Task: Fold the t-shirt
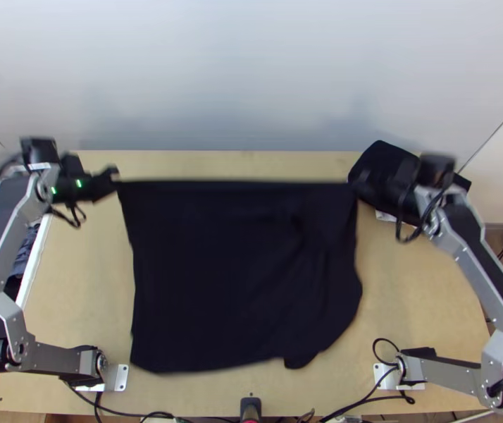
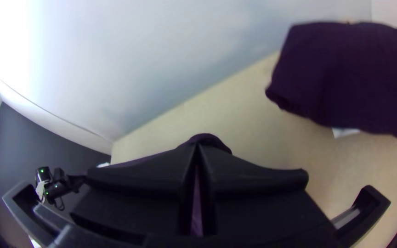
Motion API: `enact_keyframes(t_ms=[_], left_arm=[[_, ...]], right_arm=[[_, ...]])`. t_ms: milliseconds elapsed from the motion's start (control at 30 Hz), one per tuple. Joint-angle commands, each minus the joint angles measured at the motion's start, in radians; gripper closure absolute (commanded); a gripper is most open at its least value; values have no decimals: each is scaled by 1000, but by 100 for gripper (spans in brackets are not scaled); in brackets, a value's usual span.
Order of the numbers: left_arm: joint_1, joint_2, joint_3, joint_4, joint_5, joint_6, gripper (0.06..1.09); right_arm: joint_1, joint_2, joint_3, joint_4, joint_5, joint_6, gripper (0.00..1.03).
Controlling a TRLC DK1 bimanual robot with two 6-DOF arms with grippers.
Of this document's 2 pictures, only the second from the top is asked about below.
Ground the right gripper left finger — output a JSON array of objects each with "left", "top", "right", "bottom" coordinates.
[{"left": 69, "top": 143, "right": 199, "bottom": 242}]

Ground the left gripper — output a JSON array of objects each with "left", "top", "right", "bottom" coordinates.
[{"left": 60, "top": 175, "right": 84, "bottom": 196}]

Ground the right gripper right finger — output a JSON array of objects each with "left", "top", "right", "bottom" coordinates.
[{"left": 198, "top": 143, "right": 339, "bottom": 243}]

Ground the black t-shirt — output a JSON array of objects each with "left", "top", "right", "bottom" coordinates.
[{"left": 68, "top": 133, "right": 233, "bottom": 237}]

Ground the pile of folded clothes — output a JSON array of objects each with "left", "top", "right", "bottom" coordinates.
[{"left": 265, "top": 22, "right": 397, "bottom": 140}]

